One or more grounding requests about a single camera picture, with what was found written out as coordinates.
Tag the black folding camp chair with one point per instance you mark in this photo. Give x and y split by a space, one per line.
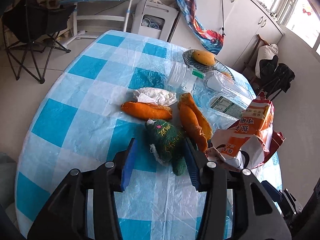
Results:
36 28

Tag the clear plastic clamshell box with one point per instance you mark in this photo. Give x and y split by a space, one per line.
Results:
220 93

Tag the yellow mango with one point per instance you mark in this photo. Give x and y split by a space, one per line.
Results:
227 75
204 57

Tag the green knitted toy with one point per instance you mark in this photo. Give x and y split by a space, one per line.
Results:
166 144

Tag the long orange peel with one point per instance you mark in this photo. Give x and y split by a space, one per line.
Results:
146 111

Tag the white plastic storage stool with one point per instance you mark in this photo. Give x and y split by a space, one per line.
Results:
153 20

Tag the colourful hanging cloth bag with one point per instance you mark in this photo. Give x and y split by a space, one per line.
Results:
211 40

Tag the pale green plastic bin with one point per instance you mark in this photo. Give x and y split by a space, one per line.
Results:
7 179

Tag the clear plastic bottle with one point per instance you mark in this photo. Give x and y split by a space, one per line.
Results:
182 77

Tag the blue white checkered tablecloth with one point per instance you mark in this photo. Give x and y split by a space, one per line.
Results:
79 124

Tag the white filled bag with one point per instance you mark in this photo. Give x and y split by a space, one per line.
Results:
265 52

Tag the curved orange peel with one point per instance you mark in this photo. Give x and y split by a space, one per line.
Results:
193 121

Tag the white wall cabinet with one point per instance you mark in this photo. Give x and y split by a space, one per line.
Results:
244 20

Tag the dark chair with clothes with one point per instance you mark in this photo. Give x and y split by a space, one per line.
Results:
274 77

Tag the red orange snack bag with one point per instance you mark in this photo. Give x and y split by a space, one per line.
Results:
251 141

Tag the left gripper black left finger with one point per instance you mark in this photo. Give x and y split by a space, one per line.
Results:
64 215

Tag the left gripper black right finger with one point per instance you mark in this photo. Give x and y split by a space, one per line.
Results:
235 201

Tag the white crumpled tissue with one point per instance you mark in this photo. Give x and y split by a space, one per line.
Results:
155 96

